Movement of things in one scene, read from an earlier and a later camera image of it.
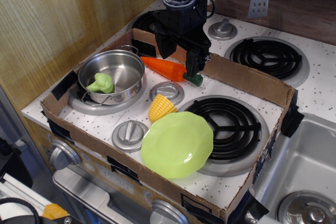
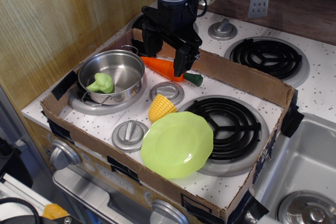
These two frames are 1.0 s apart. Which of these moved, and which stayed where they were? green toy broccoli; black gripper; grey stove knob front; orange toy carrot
Moved: black gripper
Stayed: grey stove knob front; orange toy carrot; green toy broccoli
